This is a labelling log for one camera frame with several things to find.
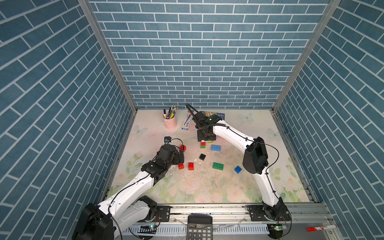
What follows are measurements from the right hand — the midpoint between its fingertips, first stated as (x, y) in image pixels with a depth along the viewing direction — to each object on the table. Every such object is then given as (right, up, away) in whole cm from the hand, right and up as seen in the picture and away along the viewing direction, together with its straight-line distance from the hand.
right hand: (204, 139), depth 93 cm
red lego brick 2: (-1, -3, +3) cm, 5 cm away
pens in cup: (-22, +17, +6) cm, 28 cm away
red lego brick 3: (-14, -15, -6) cm, 21 cm away
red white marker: (+54, -39, -23) cm, 71 cm away
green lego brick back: (-1, -6, +6) cm, 8 cm away
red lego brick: (-14, -6, +3) cm, 15 cm away
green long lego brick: (+8, -16, -3) cm, 19 cm away
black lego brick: (-1, -11, +1) cm, 11 cm away
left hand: (-14, -7, -9) cm, 18 cm away
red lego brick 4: (-8, -15, -6) cm, 18 cm away
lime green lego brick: (+5, -2, +1) cm, 5 cm away
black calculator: (-3, -38, -25) cm, 45 cm away
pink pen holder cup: (-24, +12, +9) cm, 28 cm away
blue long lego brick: (+7, -6, +4) cm, 10 cm away
